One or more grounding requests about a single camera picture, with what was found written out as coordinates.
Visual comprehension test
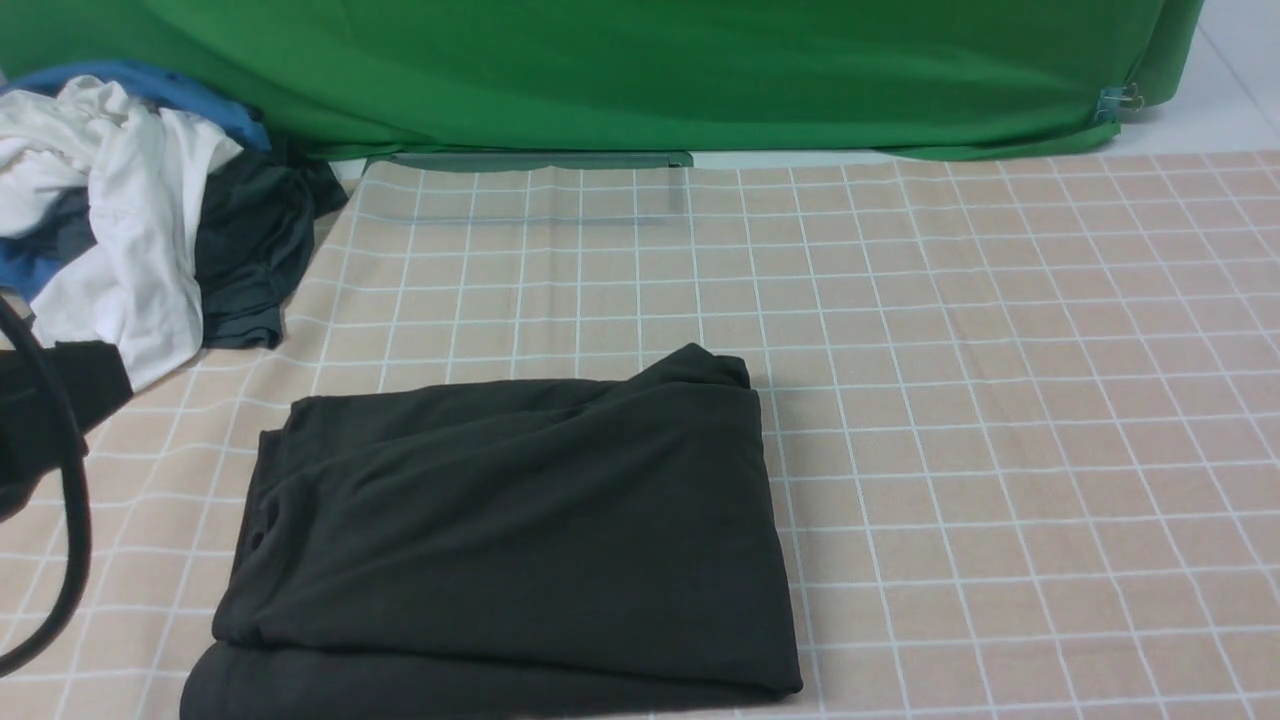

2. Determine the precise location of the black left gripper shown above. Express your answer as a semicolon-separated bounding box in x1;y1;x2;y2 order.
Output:
1;341;133;521

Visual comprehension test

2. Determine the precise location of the dark gray long-sleeved shirt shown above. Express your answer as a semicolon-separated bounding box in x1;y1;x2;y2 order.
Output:
179;345;803;719

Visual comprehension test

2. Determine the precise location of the blue crumpled garment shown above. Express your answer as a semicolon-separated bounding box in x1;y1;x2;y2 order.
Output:
1;60;271;300

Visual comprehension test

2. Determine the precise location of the white crumpled garment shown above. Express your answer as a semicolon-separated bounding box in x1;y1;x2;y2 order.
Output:
1;76;242;389

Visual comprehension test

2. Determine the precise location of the dark teal crumpled garment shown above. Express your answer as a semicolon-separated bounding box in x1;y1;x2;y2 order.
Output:
1;147;348;348

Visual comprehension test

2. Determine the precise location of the peach grid tablecloth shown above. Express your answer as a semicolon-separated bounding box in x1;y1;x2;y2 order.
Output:
3;152;1279;719

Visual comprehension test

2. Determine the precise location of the green backdrop cloth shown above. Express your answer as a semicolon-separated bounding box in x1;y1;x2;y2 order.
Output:
1;1;1202;161

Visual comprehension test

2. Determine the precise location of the metal binder clip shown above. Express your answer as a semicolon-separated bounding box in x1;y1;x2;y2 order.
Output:
1093;83;1146;124

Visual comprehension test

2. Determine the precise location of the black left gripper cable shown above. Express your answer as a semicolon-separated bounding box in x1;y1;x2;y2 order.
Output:
0;299;93;676

